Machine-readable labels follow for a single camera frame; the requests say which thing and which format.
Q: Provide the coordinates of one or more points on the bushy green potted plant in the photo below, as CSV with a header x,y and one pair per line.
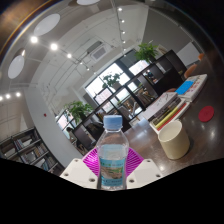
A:
x,y
78,111

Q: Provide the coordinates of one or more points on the flat round red coaster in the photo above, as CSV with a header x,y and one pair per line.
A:
x,y
206,114

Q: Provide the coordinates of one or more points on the tall dark bookshelf unit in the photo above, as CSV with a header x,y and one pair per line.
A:
x,y
30,151

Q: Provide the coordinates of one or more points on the stack of books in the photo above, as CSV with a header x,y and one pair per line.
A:
x,y
165,108

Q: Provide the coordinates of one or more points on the book with blue cover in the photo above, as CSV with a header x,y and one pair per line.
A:
x,y
193,86

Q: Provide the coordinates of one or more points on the green plant in white pot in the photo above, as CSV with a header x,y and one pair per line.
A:
x,y
111,80

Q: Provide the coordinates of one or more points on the low black shelf unit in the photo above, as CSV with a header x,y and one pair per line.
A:
x,y
160,80

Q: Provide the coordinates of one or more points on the group of ceiling spotlights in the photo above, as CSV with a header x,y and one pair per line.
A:
x,y
54,46

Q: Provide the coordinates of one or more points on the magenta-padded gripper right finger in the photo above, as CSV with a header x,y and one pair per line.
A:
x,y
145,171

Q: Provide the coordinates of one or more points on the cream ceramic mug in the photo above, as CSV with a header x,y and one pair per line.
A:
x,y
175,141

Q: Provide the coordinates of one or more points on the group of orange chairs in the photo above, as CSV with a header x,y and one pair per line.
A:
x,y
190,70

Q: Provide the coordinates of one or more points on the group of round ceiling panels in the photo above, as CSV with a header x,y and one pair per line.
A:
x,y
46,24

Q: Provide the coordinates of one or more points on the clear blue-capped water bottle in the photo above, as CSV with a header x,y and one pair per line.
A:
x,y
112,160

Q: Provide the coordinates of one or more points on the ceiling air conditioner unit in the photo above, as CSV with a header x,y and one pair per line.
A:
x,y
99,51

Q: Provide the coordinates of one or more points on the person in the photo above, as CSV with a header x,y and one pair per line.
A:
x,y
71,135

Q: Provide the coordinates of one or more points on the white wall radiator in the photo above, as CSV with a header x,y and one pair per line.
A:
x,y
188,53

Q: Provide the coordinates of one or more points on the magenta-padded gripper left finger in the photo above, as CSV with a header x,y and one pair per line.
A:
x,y
78,171

